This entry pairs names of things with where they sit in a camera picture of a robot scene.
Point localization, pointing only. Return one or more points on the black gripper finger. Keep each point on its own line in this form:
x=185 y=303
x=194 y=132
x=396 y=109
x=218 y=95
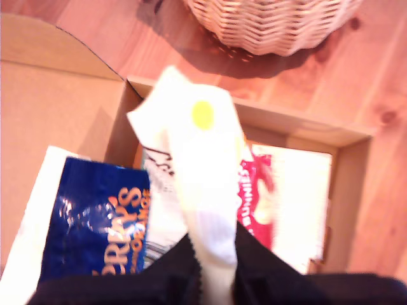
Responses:
x=264 y=279
x=175 y=279

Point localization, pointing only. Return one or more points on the blue Terry's mini eggs bag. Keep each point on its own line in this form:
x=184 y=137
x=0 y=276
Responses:
x=95 y=216

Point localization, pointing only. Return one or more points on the white Maltesers mini bunnies bag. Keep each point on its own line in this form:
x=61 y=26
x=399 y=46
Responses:
x=206 y=174

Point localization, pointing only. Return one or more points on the white Galaxy truffle eggs bag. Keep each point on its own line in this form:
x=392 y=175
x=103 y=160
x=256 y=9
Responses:
x=28 y=222

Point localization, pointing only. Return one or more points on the brown cardboard box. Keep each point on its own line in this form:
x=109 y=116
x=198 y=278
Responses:
x=47 y=111

